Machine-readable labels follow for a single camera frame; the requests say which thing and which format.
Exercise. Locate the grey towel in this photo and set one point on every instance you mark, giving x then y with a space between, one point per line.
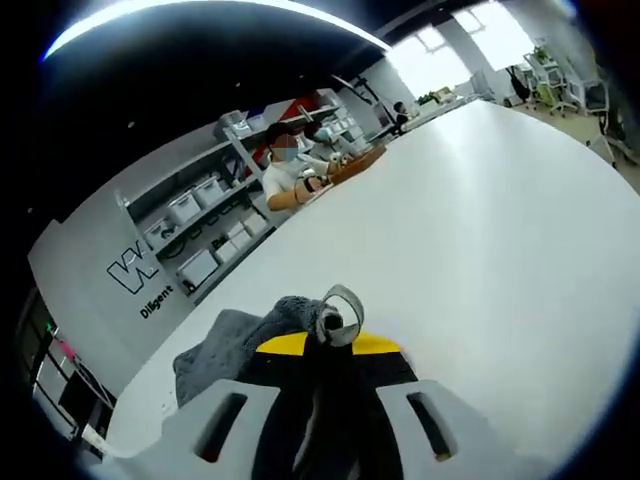
290 312

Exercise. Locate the pink tag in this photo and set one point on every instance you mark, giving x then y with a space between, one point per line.
65 347

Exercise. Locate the group of white storage boxes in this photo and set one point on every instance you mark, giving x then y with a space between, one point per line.
182 207

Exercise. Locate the grey metal shelf rack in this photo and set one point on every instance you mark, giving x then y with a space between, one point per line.
250 162

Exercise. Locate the wooden tray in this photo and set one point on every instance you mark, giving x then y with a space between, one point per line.
360 162

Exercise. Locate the white office chair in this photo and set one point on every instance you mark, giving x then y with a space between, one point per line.
559 82
595 95

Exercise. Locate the white ceiling light strip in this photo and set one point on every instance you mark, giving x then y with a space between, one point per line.
85 22

